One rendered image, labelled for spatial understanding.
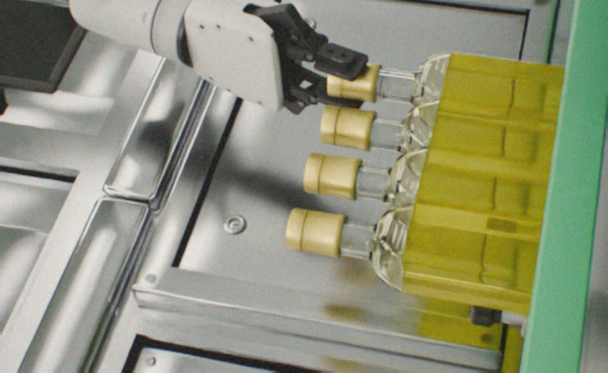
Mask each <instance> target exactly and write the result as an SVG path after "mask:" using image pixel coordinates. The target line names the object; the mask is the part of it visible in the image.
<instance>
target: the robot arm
mask: <svg viewBox="0 0 608 373"><path fill-rule="evenodd" d="M70 6H71V13H72V15H73V17H74V18H75V20H76V21H77V22H78V23H79V24H80V25H81V26H83V27H85V29H87V30H89V31H91V32H94V33H97V34H100V35H103V36H105V37H108V38H110V39H113V40H115V41H118V42H121V43H125V44H128V45H131V46H133V47H136V48H138V49H141V50H143V51H146V52H149V53H153V54H155V55H158V56H161V57H164V58H166V59H168V60H171V61H173V62H178V63H181V64H183V65H186V66H188V67H192V68H195V72H196V73H197V74H199V75H200V76H202V77H203V78H205V79H206V80H208V81H210V82H211V83H213V84H215V85H217V86H218V87H220V88H222V90H224V91H227V92H229V93H231V94H232V95H235V96H237V97H239V98H241V99H243V100H247V101H249V102H252V103H254V104H256V105H259V106H261V107H263V108H265V109H268V110H273V111H281V110H282V108H283V107H284V108H286V109H287V110H289V111H290V112H291V113H292V114H294V115H299V114H300V113H301V112H302V111H303V110H304V109H305V108H306V107H308V106H309V105H314V106H317V105H318V104H319V103H322V104H324V105H327V106H328V105H330V106H337V107H341V108H350V109H356V110H359V109H360V108H361V106H362V105H363V103H364V101H361V100H350V99H344V98H337V97H330V96H329V95H328V78H327V77H325V76H323V75H320V74H318V73H316V72H313V71H311V70H308V69H306V68H304V67H302V61H303V62H316V63H315V64H314V69H316V70H318V71H321V72H325V73H327V74H330V75H333V76H336V77H338V78H341V79H344V80H347V81H351V82H352V81H354V80H355V79H356V78H357V76H358V75H359V73H360V72H361V71H362V70H363V69H364V67H365V66H366V64H367V63H368V56H367V55H366V54H364V53H360V52H357V51H354V50H351V49H348V48H346V47H343V46H340V45H337V44H334V43H328V42H329V40H328V38H327V37H326V36H325V35H324V34H322V33H316V31H315V30H314V29H312V28H311V27H310V26H309V24H308V23H307V22H306V21H304V20H303V18H302V16H301V15H300V13H299V11H298V10H297V8H296V7H295V5H294V4H292V3H286V4H279V3H276V2H273V1H271V0H70ZM303 81H307V82H310V83H312V84H310V85H309V86H307V87H305V88H303V87H301V86H300V85H301V83H302V82H303Z"/></svg>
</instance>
